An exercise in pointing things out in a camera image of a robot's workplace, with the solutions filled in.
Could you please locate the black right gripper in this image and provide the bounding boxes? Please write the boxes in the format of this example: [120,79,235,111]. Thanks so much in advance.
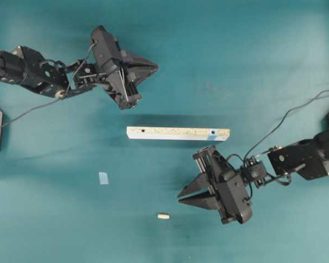
[177,145,244,210]

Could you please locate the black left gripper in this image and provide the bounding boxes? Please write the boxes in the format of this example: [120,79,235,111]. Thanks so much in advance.
[97,50,157,110]

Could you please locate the short wooden rod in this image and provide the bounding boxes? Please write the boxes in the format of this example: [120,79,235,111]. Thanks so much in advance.
[157,213,171,220]

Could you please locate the white wooden board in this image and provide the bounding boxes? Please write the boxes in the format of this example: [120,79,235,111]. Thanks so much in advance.
[126,126,230,141]

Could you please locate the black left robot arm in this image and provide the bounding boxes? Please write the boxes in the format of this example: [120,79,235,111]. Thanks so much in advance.
[0,46,158,110]

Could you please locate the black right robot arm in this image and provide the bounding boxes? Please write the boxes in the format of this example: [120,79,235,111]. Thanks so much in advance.
[178,130,329,224]

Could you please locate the blue tape patch left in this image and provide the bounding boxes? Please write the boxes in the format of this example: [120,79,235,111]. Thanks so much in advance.
[99,172,109,185]

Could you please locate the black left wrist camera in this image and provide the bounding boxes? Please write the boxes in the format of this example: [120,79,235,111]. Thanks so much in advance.
[91,25,122,75]

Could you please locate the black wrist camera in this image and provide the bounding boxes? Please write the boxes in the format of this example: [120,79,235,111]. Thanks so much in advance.
[215,170,252,224]
[91,25,122,75]

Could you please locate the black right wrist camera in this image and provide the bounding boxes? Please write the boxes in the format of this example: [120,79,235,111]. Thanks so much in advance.
[215,170,252,224]

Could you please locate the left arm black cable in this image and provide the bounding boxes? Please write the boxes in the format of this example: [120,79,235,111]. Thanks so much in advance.
[0,42,97,136]

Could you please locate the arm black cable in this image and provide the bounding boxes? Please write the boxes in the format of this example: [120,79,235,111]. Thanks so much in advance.
[242,87,329,165]
[0,42,97,136]

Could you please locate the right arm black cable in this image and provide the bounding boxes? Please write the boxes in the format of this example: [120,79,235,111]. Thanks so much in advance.
[242,87,329,165]

